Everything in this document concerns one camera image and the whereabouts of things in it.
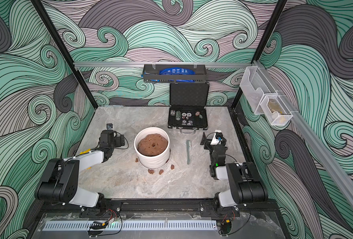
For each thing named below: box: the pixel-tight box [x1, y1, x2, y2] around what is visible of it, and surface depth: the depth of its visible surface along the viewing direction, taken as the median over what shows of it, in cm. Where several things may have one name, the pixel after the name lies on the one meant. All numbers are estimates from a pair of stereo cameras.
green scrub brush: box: [186, 139, 192, 165], surface depth 96 cm
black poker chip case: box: [167, 82, 210, 135], surface depth 113 cm
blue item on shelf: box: [159, 67, 196, 83], surface depth 94 cm
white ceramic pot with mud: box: [134, 126, 172, 170], surface depth 87 cm
